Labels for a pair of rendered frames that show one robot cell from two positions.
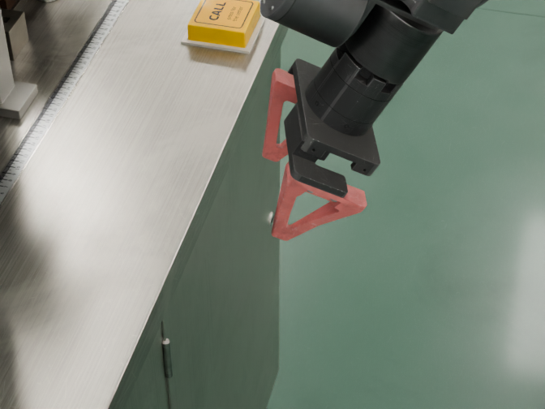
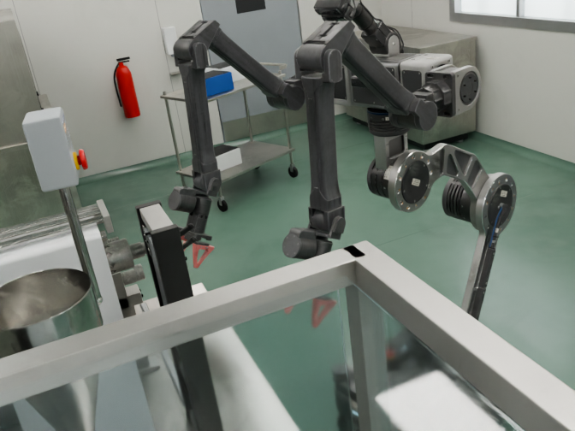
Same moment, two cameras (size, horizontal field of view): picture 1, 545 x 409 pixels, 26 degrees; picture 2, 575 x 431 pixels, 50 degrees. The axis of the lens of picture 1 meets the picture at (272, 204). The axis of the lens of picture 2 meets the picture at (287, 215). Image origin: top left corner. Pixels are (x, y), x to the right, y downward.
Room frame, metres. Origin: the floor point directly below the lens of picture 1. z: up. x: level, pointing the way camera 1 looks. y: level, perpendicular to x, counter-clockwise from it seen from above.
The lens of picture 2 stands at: (-0.33, 0.72, 1.89)
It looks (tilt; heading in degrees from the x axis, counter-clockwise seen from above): 24 degrees down; 325
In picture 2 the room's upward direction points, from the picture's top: 8 degrees counter-clockwise
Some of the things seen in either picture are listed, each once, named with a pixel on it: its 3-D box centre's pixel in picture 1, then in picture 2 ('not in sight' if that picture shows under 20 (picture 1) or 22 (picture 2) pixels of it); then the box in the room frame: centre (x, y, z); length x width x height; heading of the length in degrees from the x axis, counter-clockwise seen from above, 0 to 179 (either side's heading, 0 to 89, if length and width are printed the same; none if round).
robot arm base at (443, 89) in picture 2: not in sight; (433, 97); (0.76, -0.56, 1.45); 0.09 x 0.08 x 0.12; 5
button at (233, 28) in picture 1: (224, 20); not in sight; (1.17, 0.06, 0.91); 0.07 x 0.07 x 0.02; 76
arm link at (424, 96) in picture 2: not in sight; (417, 112); (0.75, -0.48, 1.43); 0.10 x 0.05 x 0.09; 95
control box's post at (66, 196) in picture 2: not in sight; (80, 243); (0.55, 0.49, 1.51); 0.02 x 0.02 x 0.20
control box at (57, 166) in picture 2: not in sight; (57, 147); (0.55, 0.49, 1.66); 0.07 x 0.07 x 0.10; 69
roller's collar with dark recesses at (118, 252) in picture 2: not in sight; (115, 256); (0.83, 0.36, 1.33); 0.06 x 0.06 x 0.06; 76
